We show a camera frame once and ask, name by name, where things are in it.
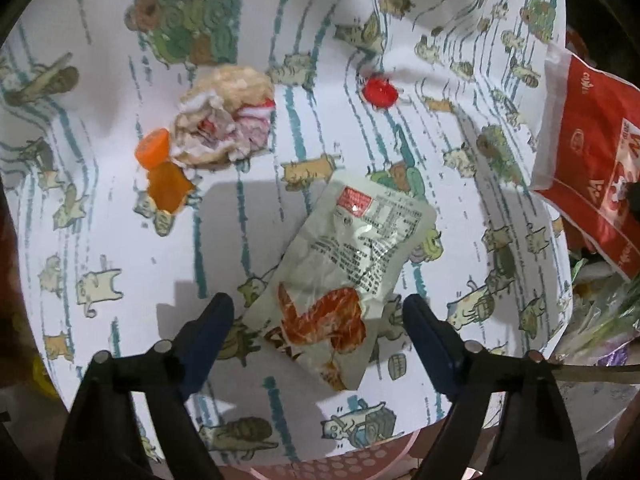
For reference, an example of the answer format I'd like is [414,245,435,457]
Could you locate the red snack bag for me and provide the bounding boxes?
[530,44,639,280]

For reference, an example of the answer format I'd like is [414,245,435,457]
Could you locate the orange bottle cap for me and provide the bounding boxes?
[134,128,170,170]

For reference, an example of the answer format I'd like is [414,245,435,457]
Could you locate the beige paper wrapper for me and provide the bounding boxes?
[170,64,276,167]

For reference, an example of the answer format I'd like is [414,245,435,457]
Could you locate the pink perforated plastic basket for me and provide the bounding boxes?
[214,426,501,480]

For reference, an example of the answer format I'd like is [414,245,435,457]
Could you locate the clear plastic bag of greens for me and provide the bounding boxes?
[553,255,639,366]

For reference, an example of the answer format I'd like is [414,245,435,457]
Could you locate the cat print white tablecloth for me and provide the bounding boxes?
[1,0,572,465]

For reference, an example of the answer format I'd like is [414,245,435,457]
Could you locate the red bottle cap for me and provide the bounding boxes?
[361,77,399,110]

